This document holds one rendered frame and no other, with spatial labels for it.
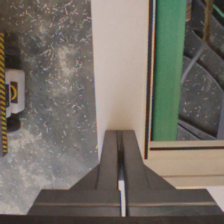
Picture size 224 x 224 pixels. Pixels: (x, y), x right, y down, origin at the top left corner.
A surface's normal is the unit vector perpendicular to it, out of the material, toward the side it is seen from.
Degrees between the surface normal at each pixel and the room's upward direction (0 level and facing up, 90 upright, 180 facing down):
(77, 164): 0
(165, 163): 90
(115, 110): 0
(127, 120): 0
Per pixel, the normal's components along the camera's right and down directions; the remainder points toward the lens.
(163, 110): -0.03, 0.27
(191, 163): -0.02, -0.96
